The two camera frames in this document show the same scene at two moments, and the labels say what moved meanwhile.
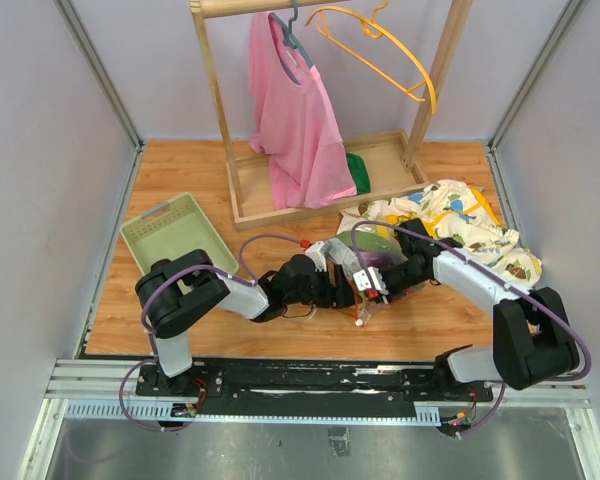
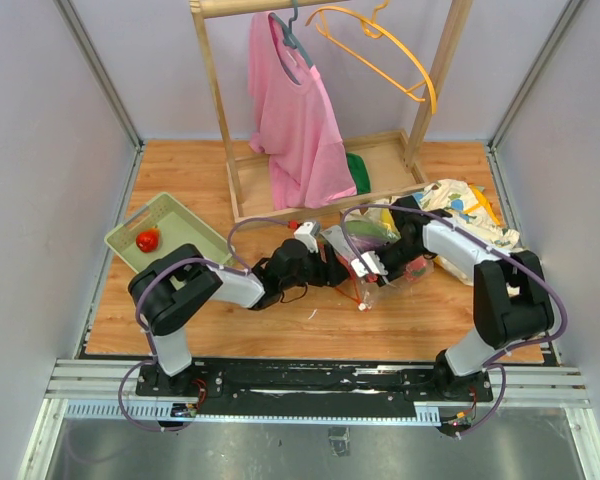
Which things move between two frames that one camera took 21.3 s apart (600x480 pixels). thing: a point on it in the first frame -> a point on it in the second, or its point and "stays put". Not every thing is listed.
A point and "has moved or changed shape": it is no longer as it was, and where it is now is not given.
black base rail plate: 327,382 stays put
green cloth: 359,173 stays put
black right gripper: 390,293 -> 392,273
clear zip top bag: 368,272 has moved or changed shape
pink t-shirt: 294,126 stays put
